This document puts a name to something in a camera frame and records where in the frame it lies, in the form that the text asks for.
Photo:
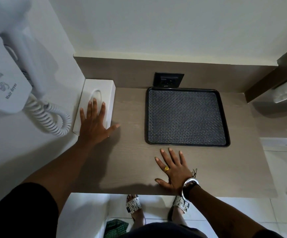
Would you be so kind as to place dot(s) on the person's right hand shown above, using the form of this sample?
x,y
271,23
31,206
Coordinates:
x,y
177,175

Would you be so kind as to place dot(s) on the person's left hand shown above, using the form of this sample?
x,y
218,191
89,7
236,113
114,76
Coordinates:
x,y
94,128

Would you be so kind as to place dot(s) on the person's right little finger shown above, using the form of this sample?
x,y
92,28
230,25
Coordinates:
x,y
184,161

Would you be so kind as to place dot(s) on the person's left thumb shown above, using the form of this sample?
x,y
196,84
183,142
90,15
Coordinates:
x,y
113,128

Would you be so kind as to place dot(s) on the person's right middle finger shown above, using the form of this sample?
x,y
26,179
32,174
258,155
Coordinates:
x,y
167,158

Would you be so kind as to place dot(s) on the person's right thumb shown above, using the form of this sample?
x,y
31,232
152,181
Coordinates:
x,y
163,183

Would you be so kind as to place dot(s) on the person's left little finger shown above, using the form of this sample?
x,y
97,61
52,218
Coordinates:
x,y
83,117

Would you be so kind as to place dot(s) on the person's left middle finger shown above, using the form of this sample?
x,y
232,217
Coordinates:
x,y
95,110

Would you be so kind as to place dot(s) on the person's right forearm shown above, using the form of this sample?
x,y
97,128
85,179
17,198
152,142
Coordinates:
x,y
222,213

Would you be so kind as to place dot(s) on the person's left forearm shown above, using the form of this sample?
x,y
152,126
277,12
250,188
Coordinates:
x,y
59,171

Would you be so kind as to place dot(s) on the silver bangle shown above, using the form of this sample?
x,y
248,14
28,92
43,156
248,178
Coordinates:
x,y
190,181

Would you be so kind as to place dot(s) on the white tissue box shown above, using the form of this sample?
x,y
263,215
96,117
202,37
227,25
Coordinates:
x,y
106,91

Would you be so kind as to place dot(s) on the white patterned right sandal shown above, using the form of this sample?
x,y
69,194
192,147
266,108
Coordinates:
x,y
182,203

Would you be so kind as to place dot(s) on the black wrist band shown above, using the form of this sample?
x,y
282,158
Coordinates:
x,y
191,189

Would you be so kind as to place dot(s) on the black textured tray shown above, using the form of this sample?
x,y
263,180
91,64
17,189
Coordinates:
x,y
185,116

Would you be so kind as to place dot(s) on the green checked cloth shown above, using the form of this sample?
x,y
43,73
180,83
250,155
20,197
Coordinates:
x,y
116,228

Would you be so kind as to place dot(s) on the white hair dryer handset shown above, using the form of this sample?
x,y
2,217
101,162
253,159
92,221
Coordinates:
x,y
22,47

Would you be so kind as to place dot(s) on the black shirt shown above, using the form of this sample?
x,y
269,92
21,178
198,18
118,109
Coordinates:
x,y
17,213

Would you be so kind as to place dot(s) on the black wall socket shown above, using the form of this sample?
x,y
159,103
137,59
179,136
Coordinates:
x,y
168,79

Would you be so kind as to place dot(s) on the white hair dryer wall base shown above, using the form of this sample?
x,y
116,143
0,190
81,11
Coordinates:
x,y
2,84

